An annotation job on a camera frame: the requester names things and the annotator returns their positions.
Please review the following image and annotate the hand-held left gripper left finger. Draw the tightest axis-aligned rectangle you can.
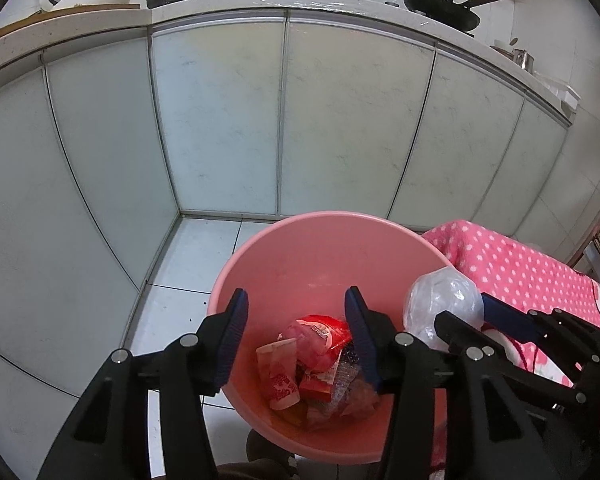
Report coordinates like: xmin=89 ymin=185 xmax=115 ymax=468
xmin=37 ymin=287 xmax=251 ymax=480

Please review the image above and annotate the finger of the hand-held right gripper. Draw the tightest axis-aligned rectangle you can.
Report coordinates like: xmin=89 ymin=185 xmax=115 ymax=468
xmin=480 ymin=291 xmax=600 ymax=376
xmin=432 ymin=310 xmax=588 ymax=411

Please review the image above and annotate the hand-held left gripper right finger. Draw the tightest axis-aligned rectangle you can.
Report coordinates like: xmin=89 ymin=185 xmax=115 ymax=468
xmin=344 ymin=286 xmax=562 ymax=480

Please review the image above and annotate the red foil wrapper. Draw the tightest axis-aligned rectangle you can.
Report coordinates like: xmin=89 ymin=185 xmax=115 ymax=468
xmin=300 ymin=314 xmax=353 ymax=361

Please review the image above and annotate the clear plastic bag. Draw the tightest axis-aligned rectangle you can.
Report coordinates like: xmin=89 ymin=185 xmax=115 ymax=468
xmin=402 ymin=267 xmax=485 ymax=351

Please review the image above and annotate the clear plastic wrapper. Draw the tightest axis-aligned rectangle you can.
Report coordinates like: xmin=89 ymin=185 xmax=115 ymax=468
xmin=330 ymin=350 xmax=381 ymax=418

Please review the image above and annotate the pink and white snack wrapper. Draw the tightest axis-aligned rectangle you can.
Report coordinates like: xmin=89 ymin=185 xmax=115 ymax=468
xmin=256 ymin=337 xmax=302 ymax=410

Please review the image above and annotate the red and white packet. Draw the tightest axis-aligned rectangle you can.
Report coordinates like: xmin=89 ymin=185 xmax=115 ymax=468
xmin=299 ymin=360 xmax=341 ymax=401

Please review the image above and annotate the pink plastic bin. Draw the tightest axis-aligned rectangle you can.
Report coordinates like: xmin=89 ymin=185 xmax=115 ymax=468
xmin=210 ymin=211 xmax=456 ymax=458

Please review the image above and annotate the pink polka-dot blanket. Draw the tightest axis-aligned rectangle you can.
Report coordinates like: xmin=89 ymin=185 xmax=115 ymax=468
xmin=420 ymin=219 xmax=600 ymax=480

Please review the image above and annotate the metal storage rack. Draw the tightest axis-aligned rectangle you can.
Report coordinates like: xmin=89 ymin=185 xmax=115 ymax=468
xmin=567 ymin=170 xmax=600 ymax=291

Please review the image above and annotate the white rectangular container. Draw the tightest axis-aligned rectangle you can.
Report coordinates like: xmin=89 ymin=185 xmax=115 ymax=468
xmin=535 ymin=72 xmax=581 ymax=111

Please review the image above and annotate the grey kitchen cabinet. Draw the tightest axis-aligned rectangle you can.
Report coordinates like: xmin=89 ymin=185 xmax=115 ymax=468
xmin=0 ymin=7 xmax=573 ymax=396

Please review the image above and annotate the small steel pot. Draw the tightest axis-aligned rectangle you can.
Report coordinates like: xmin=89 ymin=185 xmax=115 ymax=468
xmin=511 ymin=47 xmax=535 ymax=72

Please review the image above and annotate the white kitchen countertop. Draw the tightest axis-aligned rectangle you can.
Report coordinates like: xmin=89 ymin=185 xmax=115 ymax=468
xmin=0 ymin=0 xmax=576 ymax=126

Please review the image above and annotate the wooden cutting board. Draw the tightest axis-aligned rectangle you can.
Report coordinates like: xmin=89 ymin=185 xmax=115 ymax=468
xmin=0 ymin=4 xmax=141 ymax=48

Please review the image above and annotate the black wok with wooden handle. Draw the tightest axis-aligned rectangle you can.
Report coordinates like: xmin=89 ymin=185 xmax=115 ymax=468
xmin=402 ymin=0 xmax=507 ymax=33

